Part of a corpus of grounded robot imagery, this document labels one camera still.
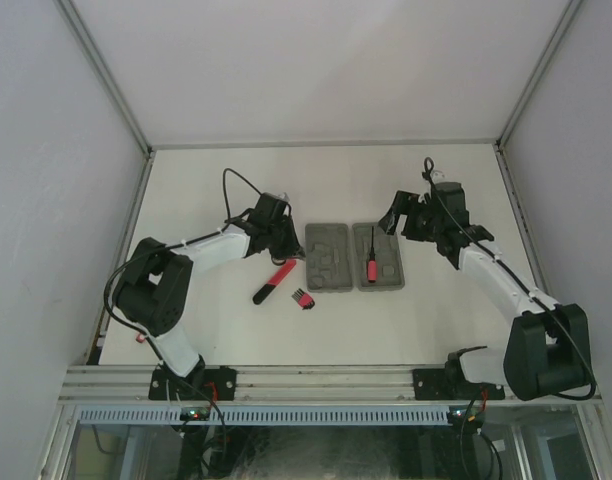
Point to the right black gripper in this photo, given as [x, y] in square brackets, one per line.
[405, 204]

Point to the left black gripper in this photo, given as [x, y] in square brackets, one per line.
[293, 249]

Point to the grey plastic tool case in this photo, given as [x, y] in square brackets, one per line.
[336, 258]

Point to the short red black screwdriver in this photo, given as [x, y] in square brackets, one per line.
[372, 268]

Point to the red hex key set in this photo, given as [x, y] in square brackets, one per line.
[303, 299]

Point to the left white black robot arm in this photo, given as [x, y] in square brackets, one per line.
[148, 293]

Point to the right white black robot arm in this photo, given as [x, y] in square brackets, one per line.
[547, 350]

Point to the red black utility knife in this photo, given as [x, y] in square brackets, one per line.
[262, 294]

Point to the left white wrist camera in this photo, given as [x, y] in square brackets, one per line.
[281, 196]

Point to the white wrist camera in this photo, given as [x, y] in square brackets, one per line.
[281, 196]
[438, 177]

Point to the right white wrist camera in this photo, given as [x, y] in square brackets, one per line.
[438, 177]

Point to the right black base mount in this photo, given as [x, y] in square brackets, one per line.
[437, 384]

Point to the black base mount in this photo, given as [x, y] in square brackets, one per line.
[437, 384]
[196, 384]

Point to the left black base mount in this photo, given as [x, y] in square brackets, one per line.
[196, 384]

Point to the aluminium front rail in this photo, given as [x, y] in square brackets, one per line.
[268, 385]

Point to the blue slotted cable duct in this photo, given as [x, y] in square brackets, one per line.
[256, 416]

